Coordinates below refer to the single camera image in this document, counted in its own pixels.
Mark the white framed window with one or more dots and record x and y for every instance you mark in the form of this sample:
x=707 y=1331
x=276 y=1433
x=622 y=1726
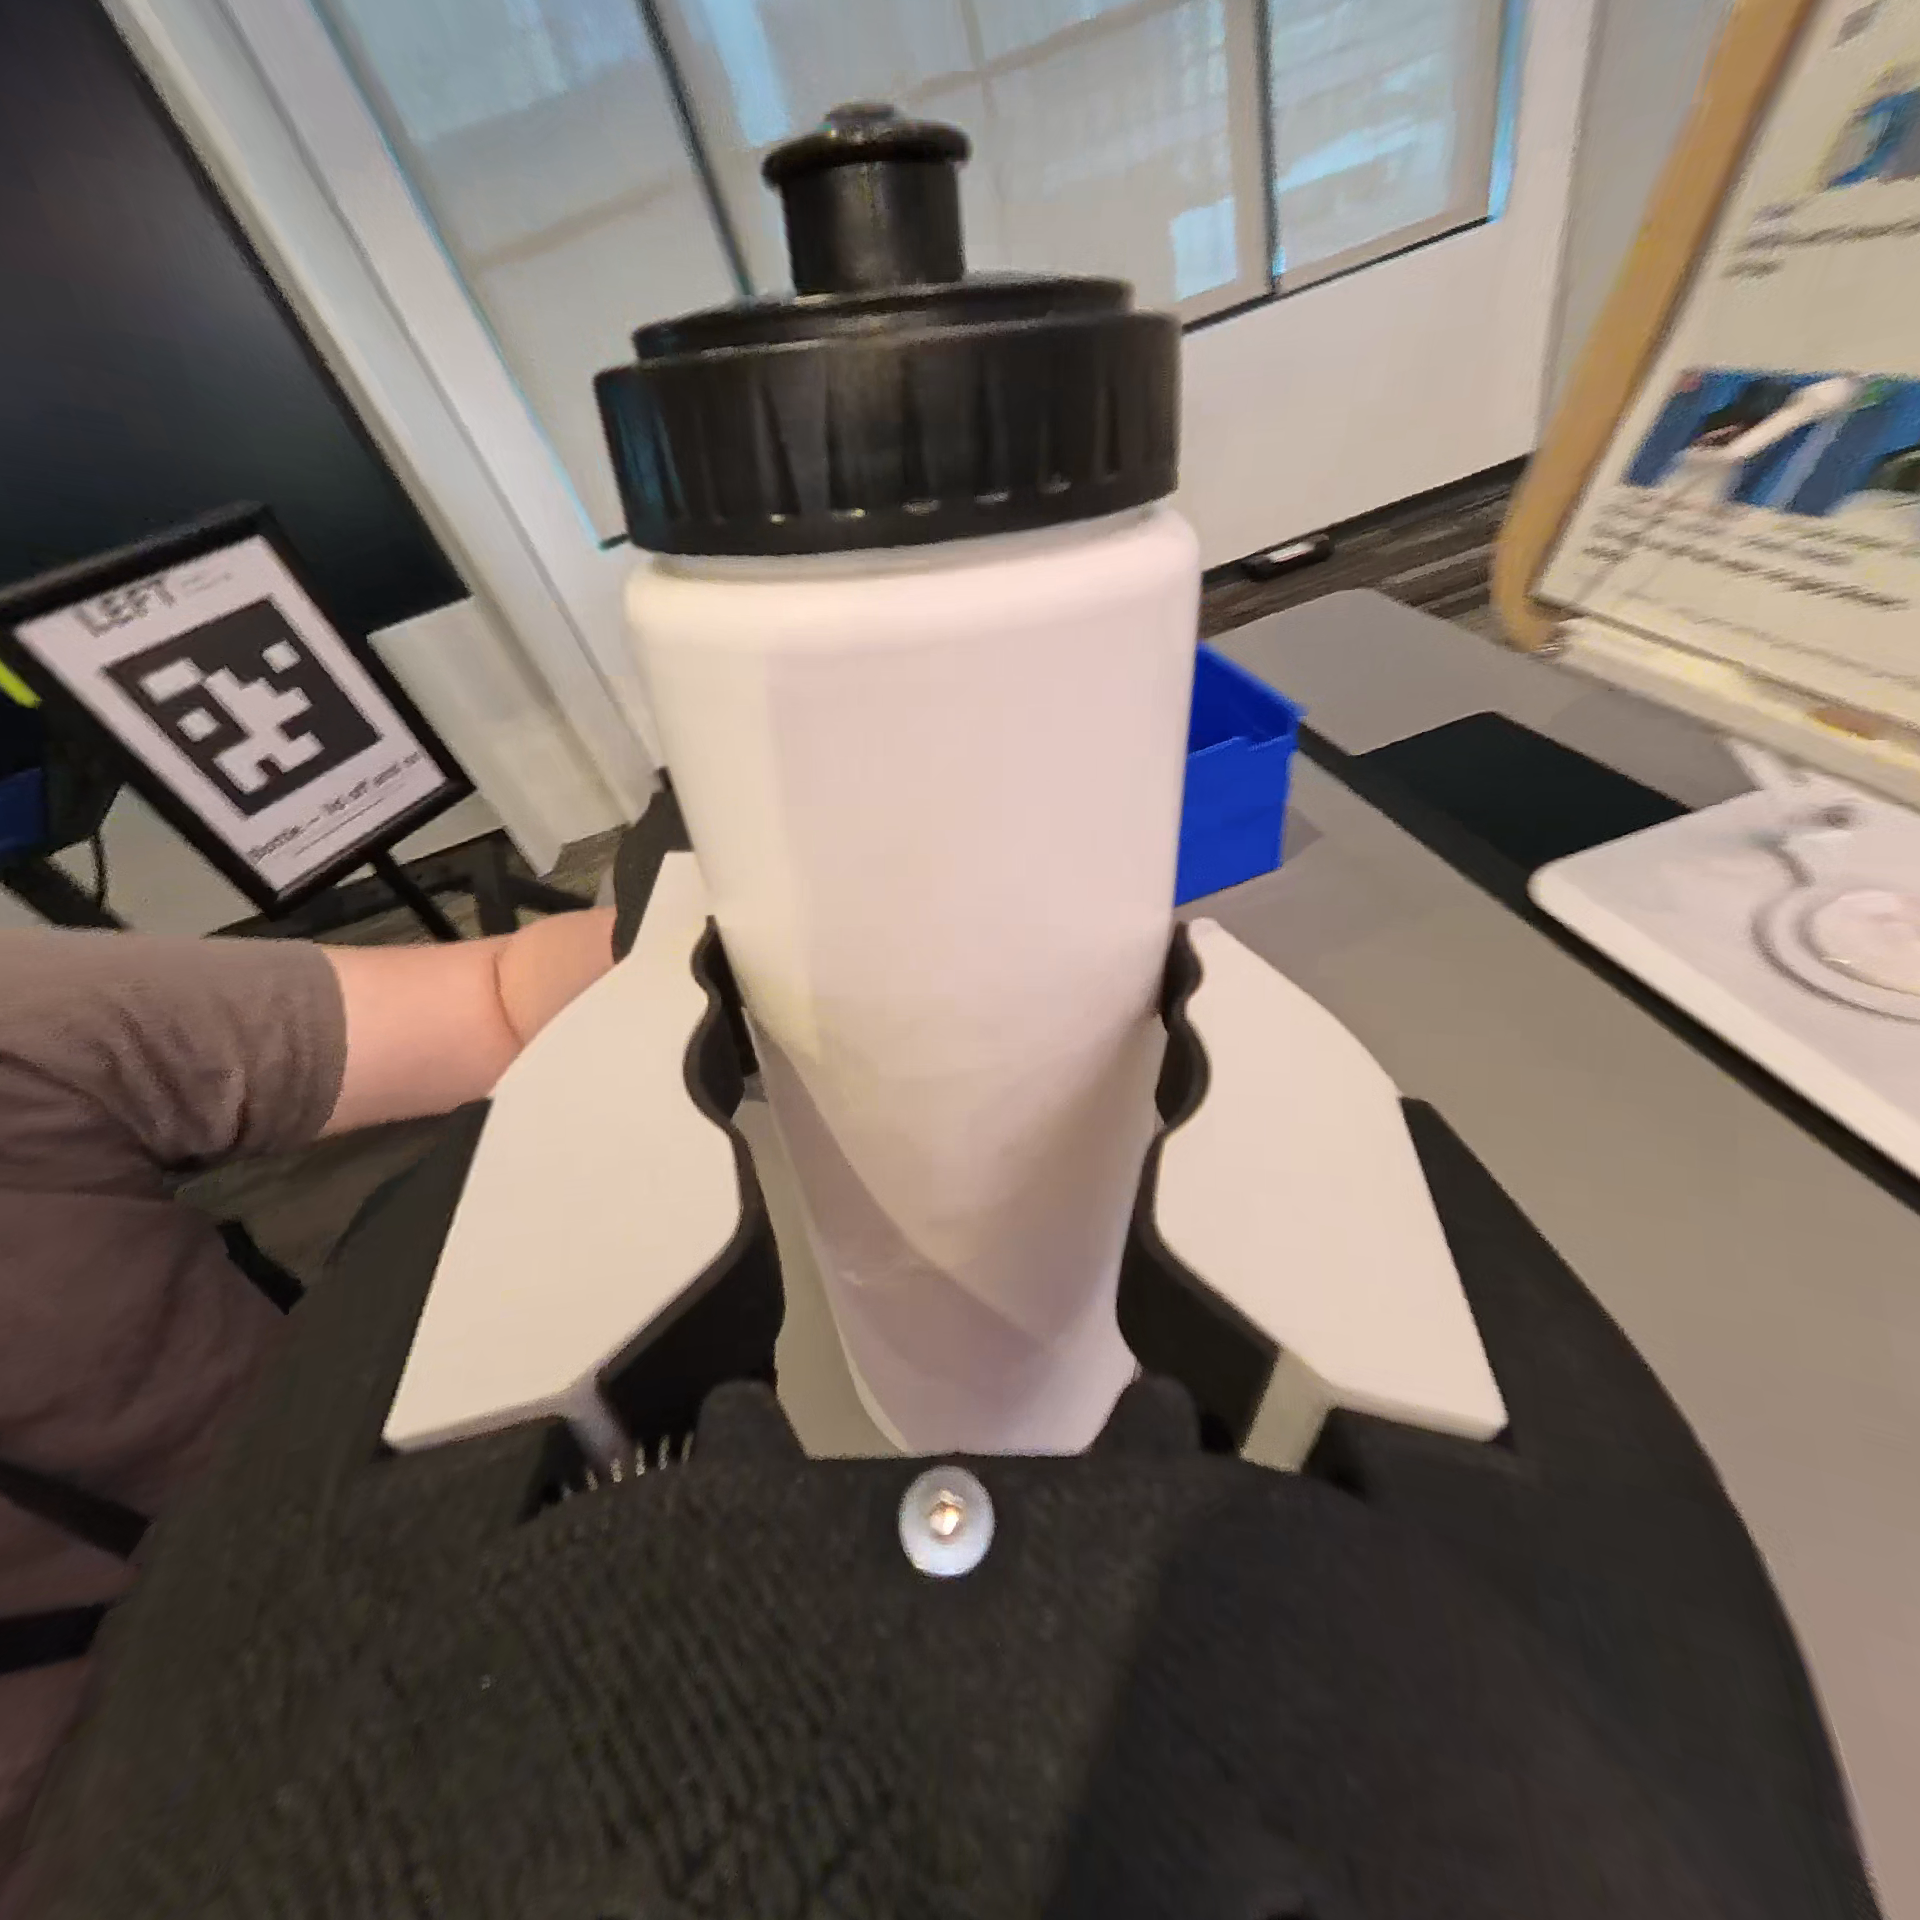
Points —
x=1348 y=117

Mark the instruction sheet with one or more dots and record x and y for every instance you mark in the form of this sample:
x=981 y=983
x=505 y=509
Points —
x=1770 y=302

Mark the white sign stand base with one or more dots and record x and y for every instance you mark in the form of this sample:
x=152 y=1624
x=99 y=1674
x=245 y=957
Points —
x=1652 y=928

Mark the small black floor box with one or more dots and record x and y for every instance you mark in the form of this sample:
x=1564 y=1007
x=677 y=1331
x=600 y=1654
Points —
x=1289 y=557

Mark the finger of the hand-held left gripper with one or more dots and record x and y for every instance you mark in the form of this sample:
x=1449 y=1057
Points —
x=670 y=907

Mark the black sign holder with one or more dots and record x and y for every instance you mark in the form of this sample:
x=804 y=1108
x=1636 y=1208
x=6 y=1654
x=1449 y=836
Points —
x=378 y=778

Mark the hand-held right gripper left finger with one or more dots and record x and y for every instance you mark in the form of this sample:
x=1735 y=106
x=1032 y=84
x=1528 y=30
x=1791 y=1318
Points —
x=588 y=1228

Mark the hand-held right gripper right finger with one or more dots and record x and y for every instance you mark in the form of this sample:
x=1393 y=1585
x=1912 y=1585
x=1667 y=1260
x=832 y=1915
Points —
x=1325 y=1228

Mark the black bottle lid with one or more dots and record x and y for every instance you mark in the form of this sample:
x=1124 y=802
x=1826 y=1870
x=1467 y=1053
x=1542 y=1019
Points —
x=889 y=436

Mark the blue plastic object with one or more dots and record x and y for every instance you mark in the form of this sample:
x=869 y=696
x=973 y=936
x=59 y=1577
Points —
x=1235 y=798

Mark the white bottle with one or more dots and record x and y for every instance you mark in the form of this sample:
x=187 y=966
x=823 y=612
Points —
x=926 y=825

